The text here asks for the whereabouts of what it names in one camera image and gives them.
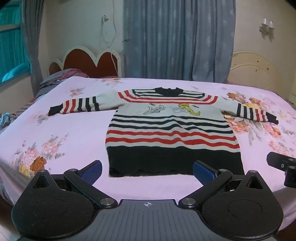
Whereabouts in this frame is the crystal wall lamp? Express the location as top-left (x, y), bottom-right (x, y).
top-left (259, 18), bottom-right (275, 40)

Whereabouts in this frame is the bed with floral pink sheet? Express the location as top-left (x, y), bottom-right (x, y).
top-left (0, 75), bottom-right (296, 224)

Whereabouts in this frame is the crumpled blue-grey blanket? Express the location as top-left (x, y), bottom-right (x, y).
top-left (0, 112), bottom-right (18, 133)

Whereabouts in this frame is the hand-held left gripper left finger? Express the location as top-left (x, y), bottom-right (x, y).
top-left (31, 160), bottom-right (117, 208)

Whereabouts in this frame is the teal window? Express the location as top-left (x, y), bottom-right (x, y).
top-left (0, 9), bottom-right (31, 86)

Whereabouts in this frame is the blue-grey curtain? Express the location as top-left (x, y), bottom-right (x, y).
top-left (122, 0), bottom-right (237, 84)

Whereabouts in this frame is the striped knit sweater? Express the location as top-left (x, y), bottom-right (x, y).
top-left (48, 87), bottom-right (279, 178)

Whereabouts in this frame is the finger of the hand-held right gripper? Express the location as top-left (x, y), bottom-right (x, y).
top-left (266, 151), bottom-right (296, 187)

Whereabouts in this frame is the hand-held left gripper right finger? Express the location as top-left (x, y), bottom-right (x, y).
top-left (179, 160), bottom-right (269, 208)

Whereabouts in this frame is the narrow grey curtain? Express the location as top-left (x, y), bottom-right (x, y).
top-left (23, 0), bottom-right (45, 98)

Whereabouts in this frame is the white hanging cable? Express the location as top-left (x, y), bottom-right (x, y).
top-left (101, 0), bottom-right (119, 76)

